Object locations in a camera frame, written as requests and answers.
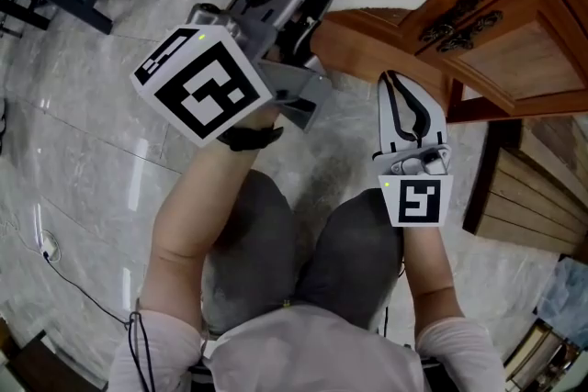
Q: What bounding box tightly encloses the dark ornate door handle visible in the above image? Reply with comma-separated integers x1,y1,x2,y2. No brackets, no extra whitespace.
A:
419,0,486,44
435,9,504,54

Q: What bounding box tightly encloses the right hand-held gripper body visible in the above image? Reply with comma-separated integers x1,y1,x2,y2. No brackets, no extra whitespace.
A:
370,144,455,228

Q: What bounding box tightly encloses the light metal frame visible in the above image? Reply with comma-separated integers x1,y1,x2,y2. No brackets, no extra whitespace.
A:
503,319,581,392

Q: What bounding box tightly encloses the wooden cabinet door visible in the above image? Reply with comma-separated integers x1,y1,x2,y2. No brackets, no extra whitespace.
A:
223,0,541,111
415,0,588,118

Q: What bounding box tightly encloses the black floor cable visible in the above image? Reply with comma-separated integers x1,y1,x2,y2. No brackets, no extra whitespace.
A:
42,251,135,330

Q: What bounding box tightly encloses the person's white shirt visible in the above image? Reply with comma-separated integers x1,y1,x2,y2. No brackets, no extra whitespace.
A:
107,304,507,392

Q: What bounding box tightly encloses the person's leg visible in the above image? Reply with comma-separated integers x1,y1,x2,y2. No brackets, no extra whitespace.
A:
292,186,406,332
200,168,298,337

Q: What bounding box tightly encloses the person's left forearm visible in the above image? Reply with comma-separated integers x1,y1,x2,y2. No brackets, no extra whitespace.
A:
139,107,277,328

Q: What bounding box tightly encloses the person's left leg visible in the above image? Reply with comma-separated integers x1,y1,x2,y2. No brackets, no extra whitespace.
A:
200,168,298,337

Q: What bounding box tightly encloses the blue plastic sheet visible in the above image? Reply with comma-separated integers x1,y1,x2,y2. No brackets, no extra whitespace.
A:
535,255,588,351

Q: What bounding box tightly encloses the person's right forearm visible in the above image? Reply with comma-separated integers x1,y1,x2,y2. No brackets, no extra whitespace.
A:
401,223,466,330

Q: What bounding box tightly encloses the person's right leg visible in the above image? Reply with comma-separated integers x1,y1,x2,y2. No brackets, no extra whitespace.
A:
292,186,406,332

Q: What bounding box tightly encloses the black wristband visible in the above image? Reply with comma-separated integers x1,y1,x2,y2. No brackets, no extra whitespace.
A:
216,124,286,153

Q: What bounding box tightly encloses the white power adapter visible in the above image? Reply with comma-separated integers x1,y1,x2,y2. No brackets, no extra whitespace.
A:
38,230,62,263

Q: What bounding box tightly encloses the dark brown wooden furniture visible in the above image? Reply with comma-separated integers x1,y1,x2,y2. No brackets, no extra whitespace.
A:
0,319,107,392

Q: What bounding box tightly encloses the black head camera cable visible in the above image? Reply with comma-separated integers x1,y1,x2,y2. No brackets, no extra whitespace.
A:
125,310,158,392

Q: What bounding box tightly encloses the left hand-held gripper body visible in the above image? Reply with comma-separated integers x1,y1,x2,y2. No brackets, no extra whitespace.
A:
130,0,334,149

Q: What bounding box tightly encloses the wooden slatted crate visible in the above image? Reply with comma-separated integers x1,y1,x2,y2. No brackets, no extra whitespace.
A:
461,117,588,257

